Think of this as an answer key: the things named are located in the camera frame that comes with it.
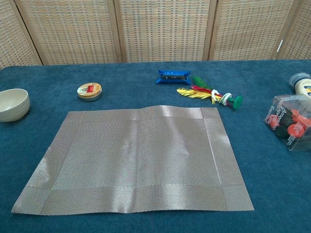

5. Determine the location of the blue tablecloth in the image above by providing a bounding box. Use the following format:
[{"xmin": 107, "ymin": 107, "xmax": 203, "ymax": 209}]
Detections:
[{"xmin": 0, "ymin": 59, "xmax": 311, "ymax": 233}]

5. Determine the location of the round yellow tin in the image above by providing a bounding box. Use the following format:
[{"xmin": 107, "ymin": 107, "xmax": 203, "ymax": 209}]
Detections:
[{"xmin": 77, "ymin": 82, "xmax": 103, "ymax": 102}]

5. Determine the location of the bamboo folding screen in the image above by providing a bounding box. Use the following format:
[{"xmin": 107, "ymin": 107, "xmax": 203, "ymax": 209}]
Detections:
[{"xmin": 0, "ymin": 0, "xmax": 311, "ymax": 70}]

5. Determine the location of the mayonnaise squeeze bottle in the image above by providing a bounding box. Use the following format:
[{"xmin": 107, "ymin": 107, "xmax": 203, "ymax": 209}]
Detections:
[{"xmin": 288, "ymin": 72, "xmax": 311, "ymax": 96}]

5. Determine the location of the colourful feather shuttlecock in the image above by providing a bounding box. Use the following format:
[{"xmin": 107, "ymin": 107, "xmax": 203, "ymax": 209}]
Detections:
[{"xmin": 176, "ymin": 75, "xmax": 243, "ymax": 110}]

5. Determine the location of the clear box with red capsules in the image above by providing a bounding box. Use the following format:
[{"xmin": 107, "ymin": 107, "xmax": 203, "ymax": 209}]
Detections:
[{"xmin": 262, "ymin": 94, "xmax": 311, "ymax": 152}]

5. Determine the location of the beige woven placemat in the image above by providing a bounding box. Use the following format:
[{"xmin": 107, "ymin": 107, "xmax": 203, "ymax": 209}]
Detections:
[{"xmin": 11, "ymin": 105, "xmax": 255, "ymax": 216}]

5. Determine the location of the white ribbed bowl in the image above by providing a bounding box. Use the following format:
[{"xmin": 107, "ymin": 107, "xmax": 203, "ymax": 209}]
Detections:
[{"xmin": 0, "ymin": 88, "xmax": 31, "ymax": 122}]

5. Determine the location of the blue snack packet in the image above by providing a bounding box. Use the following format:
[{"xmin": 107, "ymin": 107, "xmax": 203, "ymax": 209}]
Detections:
[{"xmin": 155, "ymin": 69, "xmax": 190, "ymax": 85}]

